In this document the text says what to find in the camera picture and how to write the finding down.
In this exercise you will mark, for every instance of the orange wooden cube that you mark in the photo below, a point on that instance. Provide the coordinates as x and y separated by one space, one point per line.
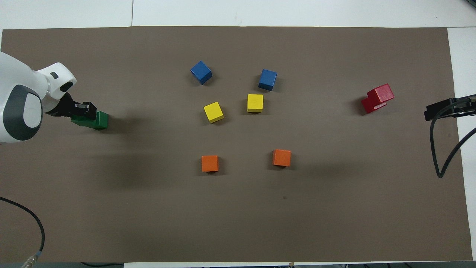
210 163
281 157

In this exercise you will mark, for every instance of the yellow wooden cube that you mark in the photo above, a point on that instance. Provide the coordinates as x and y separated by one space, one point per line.
255 102
213 111

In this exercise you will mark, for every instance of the green wooden cube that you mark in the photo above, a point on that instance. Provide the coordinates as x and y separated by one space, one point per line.
83 123
103 121

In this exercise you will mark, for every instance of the brown paper mat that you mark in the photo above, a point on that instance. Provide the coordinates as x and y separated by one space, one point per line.
238 223

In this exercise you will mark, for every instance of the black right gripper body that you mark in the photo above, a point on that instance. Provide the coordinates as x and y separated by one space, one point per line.
468 109

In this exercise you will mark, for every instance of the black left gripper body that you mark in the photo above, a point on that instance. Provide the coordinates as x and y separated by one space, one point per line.
63 108

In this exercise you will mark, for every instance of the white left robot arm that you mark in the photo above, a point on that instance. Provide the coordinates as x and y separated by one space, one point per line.
15 74

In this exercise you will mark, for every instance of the red wooden cube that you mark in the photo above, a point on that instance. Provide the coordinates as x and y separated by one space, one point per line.
370 107
381 93

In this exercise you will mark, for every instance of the blue wooden cube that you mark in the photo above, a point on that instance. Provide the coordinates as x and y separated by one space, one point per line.
267 78
201 71

